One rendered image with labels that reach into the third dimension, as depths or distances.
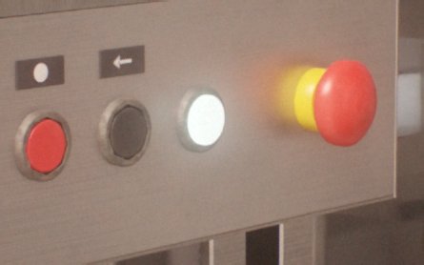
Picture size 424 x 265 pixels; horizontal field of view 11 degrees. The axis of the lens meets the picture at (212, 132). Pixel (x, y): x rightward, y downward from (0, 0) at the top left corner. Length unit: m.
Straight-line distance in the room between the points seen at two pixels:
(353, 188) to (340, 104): 0.07
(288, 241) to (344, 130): 0.27
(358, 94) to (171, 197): 0.11
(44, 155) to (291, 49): 0.16
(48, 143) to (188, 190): 0.09
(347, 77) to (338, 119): 0.02
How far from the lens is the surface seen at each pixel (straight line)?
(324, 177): 1.05
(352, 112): 1.02
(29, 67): 0.90
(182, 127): 0.97
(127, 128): 0.94
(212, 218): 0.99
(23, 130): 0.90
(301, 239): 1.28
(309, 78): 1.03
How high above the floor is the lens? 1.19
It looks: 9 degrees down
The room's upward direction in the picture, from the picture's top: straight up
